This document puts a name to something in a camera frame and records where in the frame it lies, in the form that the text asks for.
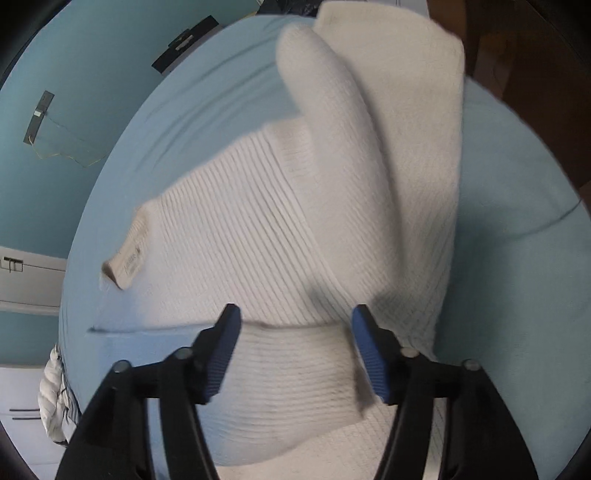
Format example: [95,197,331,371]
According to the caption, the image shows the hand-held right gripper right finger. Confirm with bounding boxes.
[352,305,539,480]

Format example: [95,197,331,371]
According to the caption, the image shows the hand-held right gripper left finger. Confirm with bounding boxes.
[55,304,242,480]

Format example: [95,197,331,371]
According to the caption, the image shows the white ribbed knit sweater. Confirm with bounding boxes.
[100,0,466,480]

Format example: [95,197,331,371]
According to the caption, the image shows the white puffy quilt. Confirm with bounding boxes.
[39,344,81,446]

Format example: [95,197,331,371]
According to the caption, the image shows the white cabinet door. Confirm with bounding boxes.
[0,246,69,315]

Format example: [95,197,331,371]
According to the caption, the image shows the white drawer unit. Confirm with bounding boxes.
[0,364,70,462]

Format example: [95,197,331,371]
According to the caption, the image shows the light blue bed sheet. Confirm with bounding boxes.
[58,14,585,480]

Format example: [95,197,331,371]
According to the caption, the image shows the clear plastic film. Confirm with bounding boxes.
[32,117,114,169]

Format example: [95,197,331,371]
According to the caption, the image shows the brown wooden furniture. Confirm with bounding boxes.
[427,0,591,185]

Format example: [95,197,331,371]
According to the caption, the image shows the grey wall strip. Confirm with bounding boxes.
[23,91,55,145]

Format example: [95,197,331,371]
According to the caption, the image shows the black wall strip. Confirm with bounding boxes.
[151,15,219,75]

